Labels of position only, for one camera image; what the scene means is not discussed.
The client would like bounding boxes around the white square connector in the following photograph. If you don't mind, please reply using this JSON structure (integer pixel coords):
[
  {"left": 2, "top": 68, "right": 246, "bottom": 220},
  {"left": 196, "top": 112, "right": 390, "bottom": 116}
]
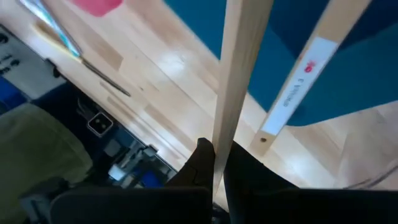
[{"left": 86, "top": 111, "right": 114, "bottom": 138}]

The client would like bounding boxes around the grey spatula with wooden handle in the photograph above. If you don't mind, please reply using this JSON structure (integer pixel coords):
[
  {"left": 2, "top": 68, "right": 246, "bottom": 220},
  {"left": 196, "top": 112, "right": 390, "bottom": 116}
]
[{"left": 248, "top": 0, "right": 373, "bottom": 157}]

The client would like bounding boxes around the blue plastic bin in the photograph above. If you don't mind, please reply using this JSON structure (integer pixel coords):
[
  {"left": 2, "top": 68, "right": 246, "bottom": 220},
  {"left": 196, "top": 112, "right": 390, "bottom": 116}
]
[{"left": 164, "top": 0, "right": 398, "bottom": 127}]

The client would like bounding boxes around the yellow-handled knife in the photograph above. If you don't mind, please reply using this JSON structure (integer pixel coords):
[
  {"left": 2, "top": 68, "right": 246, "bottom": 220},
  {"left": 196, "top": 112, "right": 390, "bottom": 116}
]
[{"left": 32, "top": 21, "right": 132, "bottom": 98}]

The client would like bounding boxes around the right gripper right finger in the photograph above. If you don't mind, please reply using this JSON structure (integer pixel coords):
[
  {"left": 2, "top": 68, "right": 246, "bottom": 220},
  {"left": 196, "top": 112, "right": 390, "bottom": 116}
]
[{"left": 223, "top": 141, "right": 398, "bottom": 224}]

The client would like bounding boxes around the olive green cloth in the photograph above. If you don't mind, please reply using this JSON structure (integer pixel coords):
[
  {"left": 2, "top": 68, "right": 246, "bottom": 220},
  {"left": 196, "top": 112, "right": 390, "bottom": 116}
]
[{"left": 0, "top": 102, "right": 94, "bottom": 224}]

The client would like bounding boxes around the orange spatula with wooden handle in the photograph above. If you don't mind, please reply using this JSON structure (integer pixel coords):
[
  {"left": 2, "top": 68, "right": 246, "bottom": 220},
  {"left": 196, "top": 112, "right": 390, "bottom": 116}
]
[{"left": 212, "top": 0, "right": 275, "bottom": 195}]

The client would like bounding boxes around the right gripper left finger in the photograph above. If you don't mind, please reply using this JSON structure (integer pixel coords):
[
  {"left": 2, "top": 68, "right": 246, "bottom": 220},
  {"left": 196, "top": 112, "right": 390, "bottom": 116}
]
[{"left": 49, "top": 137, "right": 216, "bottom": 224}]

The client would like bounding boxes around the white printed sign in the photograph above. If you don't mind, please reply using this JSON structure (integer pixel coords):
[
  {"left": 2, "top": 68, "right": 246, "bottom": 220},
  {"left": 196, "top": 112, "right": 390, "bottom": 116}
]
[{"left": 0, "top": 24, "right": 67, "bottom": 101}]

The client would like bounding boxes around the pink translucent plastic bin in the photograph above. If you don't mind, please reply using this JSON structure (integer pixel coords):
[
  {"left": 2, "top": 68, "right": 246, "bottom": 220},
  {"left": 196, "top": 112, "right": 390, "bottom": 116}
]
[{"left": 68, "top": 0, "right": 124, "bottom": 18}]

